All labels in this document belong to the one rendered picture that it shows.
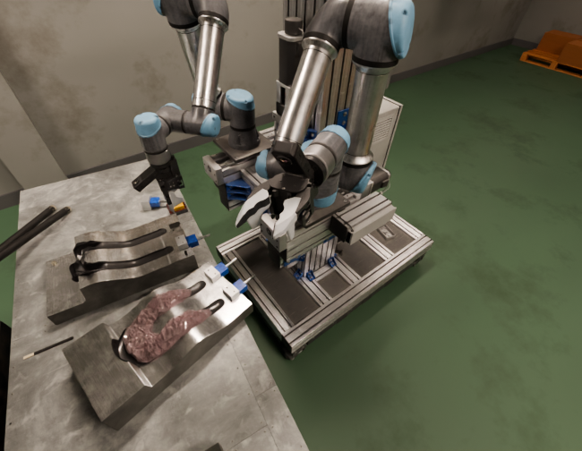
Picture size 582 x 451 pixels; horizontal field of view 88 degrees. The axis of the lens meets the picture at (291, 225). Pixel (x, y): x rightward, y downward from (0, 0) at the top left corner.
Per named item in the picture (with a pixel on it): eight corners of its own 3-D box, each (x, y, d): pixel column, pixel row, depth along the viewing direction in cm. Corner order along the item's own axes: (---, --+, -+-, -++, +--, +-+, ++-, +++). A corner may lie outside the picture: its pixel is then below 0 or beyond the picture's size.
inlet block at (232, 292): (251, 275, 117) (250, 267, 113) (260, 282, 114) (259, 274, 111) (224, 296, 110) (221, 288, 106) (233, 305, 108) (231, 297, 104)
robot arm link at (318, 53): (312, -27, 71) (246, 173, 76) (356, -22, 68) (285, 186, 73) (322, 7, 82) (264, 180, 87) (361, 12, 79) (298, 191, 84)
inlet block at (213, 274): (233, 259, 122) (231, 251, 118) (241, 266, 119) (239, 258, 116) (206, 279, 115) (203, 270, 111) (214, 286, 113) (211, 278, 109)
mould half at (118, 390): (209, 269, 121) (204, 252, 113) (253, 310, 109) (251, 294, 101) (79, 363, 95) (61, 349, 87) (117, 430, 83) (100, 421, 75)
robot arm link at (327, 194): (302, 183, 84) (304, 149, 76) (340, 196, 81) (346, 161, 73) (289, 199, 79) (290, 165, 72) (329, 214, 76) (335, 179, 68)
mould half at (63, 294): (180, 227, 137) (173, 205, 127) (199, 268, 122) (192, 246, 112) (54, 270, 119) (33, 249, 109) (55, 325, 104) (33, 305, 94)
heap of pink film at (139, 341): (186, 285, 109) (181, 272, 104) (217, 316, 101) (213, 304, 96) (115, 335, 96) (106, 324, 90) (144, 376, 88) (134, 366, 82)
